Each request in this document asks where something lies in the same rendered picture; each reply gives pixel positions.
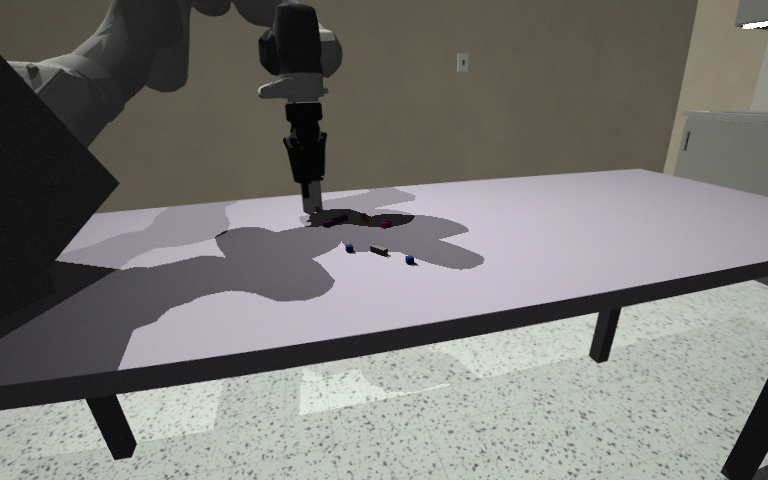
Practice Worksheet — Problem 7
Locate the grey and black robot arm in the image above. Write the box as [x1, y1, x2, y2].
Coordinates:
[7, 0, 342, 148]

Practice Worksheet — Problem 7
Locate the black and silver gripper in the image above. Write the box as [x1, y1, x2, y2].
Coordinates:
[283, 102, 327, 213]

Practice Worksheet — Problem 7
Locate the purple rod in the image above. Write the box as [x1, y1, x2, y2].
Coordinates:
[323, 215, 348, 228]

